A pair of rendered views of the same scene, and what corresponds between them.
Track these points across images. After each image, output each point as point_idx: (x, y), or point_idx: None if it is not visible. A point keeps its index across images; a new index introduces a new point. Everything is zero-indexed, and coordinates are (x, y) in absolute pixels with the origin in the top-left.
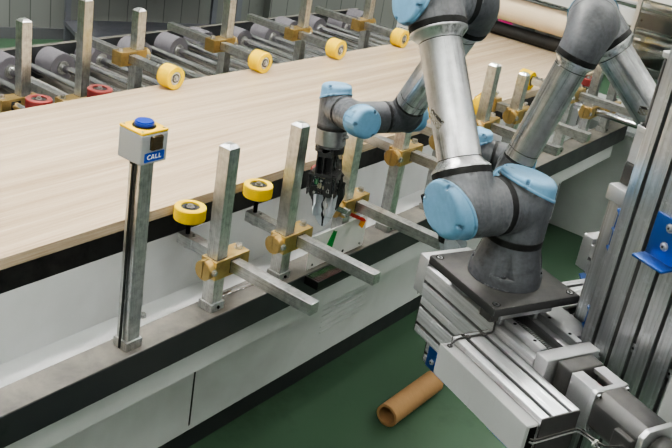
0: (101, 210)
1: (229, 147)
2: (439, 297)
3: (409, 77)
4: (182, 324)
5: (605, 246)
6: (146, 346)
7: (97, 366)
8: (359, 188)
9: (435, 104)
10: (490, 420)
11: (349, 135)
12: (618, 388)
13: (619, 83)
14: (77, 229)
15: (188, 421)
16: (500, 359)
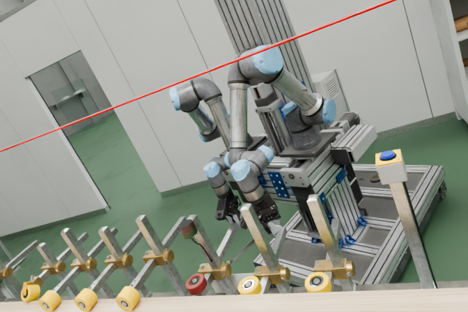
0: (377, 310)
1: (316, 194)
2: (315, 170)
3: (239, 131)
4: (381, 288)
5: (283, 122)
6: (419, 283)
7: (463, 283)
8: (203, 264)
9: (301, 87)
10: (370, 141)
11: (200, 231)
12: (339, 120)
13: (202, 111)
14: (418, 294)
15: None
16: (346, 140)
